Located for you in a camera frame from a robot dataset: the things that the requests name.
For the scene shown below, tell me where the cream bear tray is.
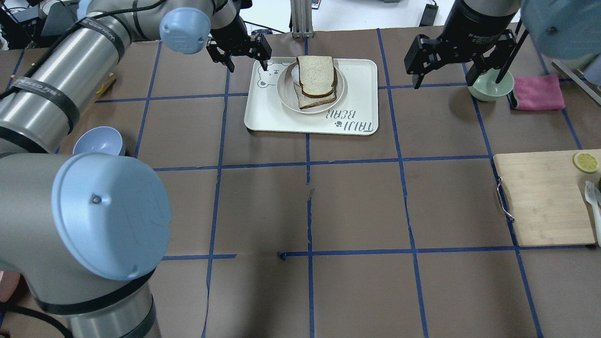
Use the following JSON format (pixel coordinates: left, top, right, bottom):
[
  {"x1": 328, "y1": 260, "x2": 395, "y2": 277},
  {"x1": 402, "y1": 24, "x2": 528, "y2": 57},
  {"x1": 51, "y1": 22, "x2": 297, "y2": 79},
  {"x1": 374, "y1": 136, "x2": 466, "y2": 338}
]
[{"x1": 243, "y1": 56, "x2": 378, "y2": 136}]

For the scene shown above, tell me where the aluminium frame post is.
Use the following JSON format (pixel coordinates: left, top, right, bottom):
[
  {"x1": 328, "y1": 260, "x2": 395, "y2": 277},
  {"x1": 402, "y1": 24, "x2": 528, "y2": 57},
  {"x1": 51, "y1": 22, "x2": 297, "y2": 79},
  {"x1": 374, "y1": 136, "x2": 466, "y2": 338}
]
[{"x1": 290, "y1": 0, "x2": 314, "y2": 38}]

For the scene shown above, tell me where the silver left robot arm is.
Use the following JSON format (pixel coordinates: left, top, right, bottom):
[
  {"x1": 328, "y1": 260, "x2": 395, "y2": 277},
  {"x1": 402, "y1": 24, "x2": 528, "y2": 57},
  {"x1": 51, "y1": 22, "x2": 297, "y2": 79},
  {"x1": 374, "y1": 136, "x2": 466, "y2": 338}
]
[{"x1": 0, "y1": 0, "x2": 271, "y2": 338}]

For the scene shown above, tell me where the lemon half slice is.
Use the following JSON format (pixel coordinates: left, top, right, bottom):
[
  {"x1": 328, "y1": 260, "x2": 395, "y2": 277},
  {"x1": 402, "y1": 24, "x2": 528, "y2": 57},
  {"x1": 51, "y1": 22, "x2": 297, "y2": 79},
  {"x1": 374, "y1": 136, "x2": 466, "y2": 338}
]
[{"x1": 572, "y1": 151, "x2": 600, "y2": 173}]

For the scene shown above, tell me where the bread slice on plate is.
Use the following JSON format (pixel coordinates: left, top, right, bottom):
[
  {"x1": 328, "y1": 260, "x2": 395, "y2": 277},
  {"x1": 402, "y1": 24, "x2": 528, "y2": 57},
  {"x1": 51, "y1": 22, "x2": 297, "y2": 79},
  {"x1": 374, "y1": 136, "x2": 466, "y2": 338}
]
[{"x1": 293, "y1": 82, "x2": 337, "y2": 109}]

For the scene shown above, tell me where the black power adapter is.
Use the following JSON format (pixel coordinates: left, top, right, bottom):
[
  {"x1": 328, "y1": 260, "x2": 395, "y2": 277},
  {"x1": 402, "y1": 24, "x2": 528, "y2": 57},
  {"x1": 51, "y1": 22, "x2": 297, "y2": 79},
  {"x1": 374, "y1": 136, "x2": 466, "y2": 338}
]
[{"x1": 419, "y1": 3, "x2": 439, "y2": 26}]

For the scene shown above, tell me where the pink cloth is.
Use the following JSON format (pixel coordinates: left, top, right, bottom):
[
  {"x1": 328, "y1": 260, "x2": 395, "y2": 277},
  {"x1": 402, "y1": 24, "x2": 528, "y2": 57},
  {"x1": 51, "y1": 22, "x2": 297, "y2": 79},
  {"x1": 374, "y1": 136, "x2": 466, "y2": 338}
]
[{"x1": 506, "y1": 74, "x2": 565, "y2": 111}]

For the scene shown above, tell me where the green bowl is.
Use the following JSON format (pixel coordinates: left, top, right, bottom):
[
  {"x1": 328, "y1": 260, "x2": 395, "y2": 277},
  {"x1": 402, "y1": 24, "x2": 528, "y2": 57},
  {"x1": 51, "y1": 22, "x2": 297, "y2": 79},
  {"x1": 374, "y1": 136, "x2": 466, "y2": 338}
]
[{"x1": 468, "y1": 69, "x2": 515, "y2": 102}]

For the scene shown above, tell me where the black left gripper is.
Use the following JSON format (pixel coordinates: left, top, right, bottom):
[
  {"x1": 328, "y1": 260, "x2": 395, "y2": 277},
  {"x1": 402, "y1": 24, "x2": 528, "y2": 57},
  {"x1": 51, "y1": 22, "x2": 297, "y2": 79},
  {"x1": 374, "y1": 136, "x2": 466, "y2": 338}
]
[{"x1": 206, "y1": 15, "x2": 272, "y2": 73}]

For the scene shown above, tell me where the white round plate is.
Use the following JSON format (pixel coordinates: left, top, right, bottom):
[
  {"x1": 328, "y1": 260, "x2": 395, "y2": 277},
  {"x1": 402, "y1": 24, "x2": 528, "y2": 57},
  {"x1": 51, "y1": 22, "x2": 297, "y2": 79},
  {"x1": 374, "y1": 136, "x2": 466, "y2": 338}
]
[{"x1": 277, "y1": 62, "x2": 347, "y2": 115}]

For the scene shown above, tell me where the blue bowl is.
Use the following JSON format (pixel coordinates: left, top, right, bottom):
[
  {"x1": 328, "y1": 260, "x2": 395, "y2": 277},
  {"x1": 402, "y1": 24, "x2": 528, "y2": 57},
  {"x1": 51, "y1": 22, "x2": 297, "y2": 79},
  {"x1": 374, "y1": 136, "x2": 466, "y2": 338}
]
[{"x1": 72, "y1": 126, "x2": 126, "y2": 156}]

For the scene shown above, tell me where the white bread slice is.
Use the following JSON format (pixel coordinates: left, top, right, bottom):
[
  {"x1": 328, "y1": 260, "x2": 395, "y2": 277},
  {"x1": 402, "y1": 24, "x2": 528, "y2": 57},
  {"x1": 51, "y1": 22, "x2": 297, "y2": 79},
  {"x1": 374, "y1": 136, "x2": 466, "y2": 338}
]
[{"x1": 296, "y1": 55, "x2": 337, "y2": 98}]

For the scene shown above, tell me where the wooden cutting board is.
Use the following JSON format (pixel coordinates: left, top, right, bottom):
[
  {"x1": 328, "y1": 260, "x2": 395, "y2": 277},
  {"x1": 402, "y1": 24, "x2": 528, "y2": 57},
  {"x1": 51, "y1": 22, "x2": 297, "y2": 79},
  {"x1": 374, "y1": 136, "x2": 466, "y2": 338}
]
[{"x1": 493, "y1": 150, "x2": 600, "y2": 247}]

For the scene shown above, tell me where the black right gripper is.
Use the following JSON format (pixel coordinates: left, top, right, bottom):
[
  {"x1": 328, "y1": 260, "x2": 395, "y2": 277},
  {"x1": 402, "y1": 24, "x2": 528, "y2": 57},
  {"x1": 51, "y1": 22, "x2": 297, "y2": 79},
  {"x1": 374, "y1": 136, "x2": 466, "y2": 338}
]
[{"x1": 404, "y1": 0, "x2": 518, "y2": 89}]

